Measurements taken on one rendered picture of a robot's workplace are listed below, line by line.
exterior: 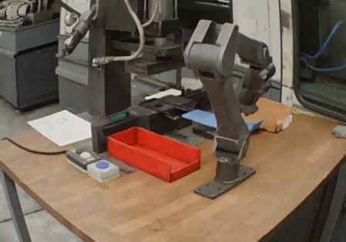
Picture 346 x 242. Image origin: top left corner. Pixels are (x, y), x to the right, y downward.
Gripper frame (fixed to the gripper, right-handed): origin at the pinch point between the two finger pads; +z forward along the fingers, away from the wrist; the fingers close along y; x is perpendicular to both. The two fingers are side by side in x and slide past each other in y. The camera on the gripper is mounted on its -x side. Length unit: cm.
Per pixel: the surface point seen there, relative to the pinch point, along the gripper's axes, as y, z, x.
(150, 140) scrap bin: 11.6, 15.8, 12.5
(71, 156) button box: 18.0, 20.9, 37.3
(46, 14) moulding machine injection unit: 278, 164, -124
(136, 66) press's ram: 30.3, 4.0, 8.8
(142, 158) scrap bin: 4.5, 10.5, 24.0
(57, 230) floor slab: 44, 145, 2
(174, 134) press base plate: 13.3, 20.6, -2.0
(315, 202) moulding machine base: -41, 37, -60
